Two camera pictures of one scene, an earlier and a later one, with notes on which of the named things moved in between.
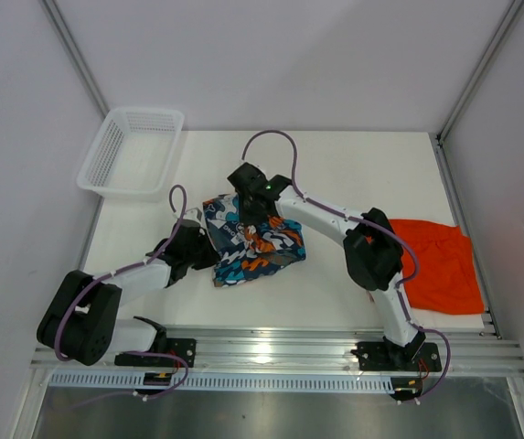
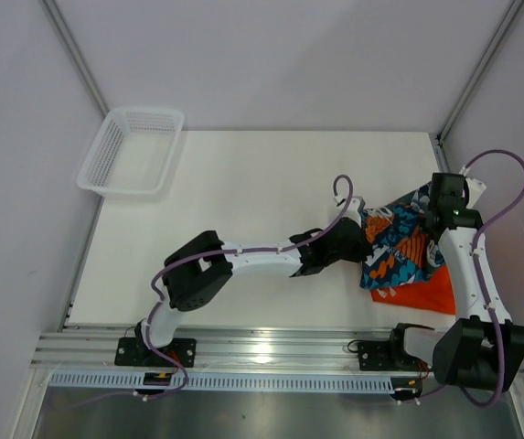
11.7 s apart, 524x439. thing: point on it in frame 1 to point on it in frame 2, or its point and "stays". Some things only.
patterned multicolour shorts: (242, 253) to (395, 246)
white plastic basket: (132, 155) stays
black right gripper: (246, 219) to (426, 230)
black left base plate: (185, 347) stays
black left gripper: (212, 257) to (360, 252)
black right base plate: (379, 356) stays
